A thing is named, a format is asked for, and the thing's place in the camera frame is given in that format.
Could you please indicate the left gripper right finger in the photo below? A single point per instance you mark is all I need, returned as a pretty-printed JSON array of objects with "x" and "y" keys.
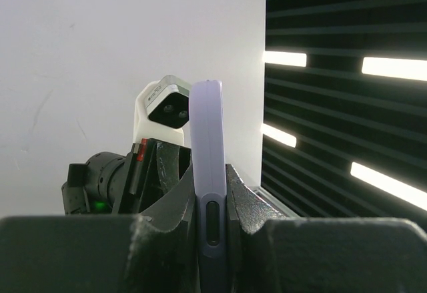
[{"x": 270, "y": 252}]

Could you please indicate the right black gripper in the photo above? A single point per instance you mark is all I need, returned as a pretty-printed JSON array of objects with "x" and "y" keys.
[{"x": 151, "y": 169}]

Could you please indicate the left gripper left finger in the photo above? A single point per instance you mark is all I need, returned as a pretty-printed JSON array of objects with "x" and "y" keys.
[{"x": 153, "y": 251}]

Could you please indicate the lilac silicone phone case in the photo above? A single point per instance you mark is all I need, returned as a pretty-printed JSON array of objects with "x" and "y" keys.
[{"x": 210, "y": 186}]

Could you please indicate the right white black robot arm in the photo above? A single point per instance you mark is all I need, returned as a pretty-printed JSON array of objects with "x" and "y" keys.
[{"x": 109, "y": 183}]

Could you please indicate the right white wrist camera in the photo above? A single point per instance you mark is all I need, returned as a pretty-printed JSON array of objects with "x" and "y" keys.
[{"x": 161, "y": 111}]

